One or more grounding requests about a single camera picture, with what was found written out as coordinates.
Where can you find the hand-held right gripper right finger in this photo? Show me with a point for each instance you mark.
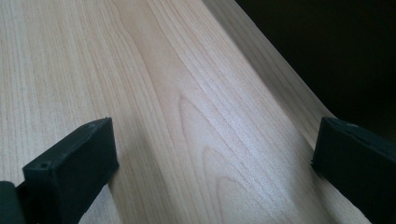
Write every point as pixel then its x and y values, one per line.
pixel 358 168

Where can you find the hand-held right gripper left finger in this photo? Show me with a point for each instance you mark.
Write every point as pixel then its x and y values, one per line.
pixel 70 171

